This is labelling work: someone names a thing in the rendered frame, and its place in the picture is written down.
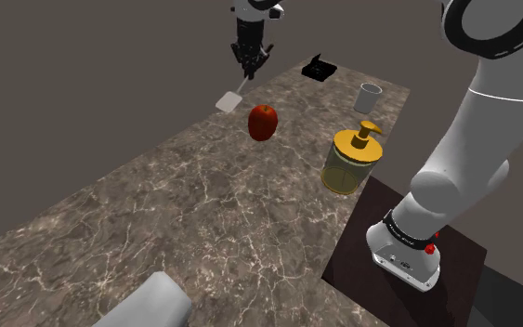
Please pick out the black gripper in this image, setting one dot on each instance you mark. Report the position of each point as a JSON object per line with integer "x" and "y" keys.
{"x": 250, "y": 36}

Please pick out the white spatula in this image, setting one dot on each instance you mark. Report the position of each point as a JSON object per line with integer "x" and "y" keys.
{"x": 229, "y": 102}

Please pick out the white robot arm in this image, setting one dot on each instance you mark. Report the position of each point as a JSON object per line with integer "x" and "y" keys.
{"x": 465, "y": 154}

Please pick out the black open box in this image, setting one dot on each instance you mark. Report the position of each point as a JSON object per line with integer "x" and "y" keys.
{"x": 318, "y": 70}

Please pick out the red apple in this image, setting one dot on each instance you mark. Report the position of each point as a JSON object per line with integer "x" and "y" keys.
{"x": 263, "y": 123}

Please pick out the white cup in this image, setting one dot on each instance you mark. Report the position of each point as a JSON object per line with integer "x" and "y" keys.
{"x": 367, "y": 99}

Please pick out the yellow soap dispenser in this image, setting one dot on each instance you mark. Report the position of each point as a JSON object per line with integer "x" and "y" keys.
{"x": 349, "y": 167}

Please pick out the dark robot stand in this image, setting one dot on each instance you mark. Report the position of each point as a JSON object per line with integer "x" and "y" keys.
{"x": 379, "y": 290}

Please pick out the grey rounded block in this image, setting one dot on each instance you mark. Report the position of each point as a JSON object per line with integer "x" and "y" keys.
{"x": 150, "y": 303}

